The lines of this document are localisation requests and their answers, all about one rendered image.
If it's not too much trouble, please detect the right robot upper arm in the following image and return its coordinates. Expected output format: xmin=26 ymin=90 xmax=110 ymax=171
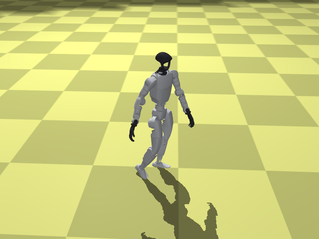
xmin=138 ymin=76 xmax=157 ymax=106

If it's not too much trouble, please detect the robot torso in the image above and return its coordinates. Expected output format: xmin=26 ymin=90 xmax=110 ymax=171
xmin=150 ymin=70 xmax=173 ymax=120

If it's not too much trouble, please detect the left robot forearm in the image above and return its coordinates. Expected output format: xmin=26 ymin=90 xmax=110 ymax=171
xmin=178 ymin=93 xmax=190 ymax=113

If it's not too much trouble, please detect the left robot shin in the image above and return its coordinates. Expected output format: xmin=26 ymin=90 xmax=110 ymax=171
xmin=157 ymin=142 xmax=167 ymax=164

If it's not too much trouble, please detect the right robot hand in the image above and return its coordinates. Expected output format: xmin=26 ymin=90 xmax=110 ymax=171
xmin=129 ymin=119 xmax=138 ymax=142

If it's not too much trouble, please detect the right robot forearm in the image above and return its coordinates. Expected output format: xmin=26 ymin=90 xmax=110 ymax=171
xmin=132 ymin=97 xmax=142 ymax=124

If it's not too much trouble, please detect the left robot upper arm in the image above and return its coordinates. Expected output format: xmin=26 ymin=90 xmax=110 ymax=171
xmin=170 ymin=70 xmax=183 ymax=97

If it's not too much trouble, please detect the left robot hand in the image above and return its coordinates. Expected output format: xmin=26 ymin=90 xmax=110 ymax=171
xmin=185 ymin=108 xmax=194 ymax=128

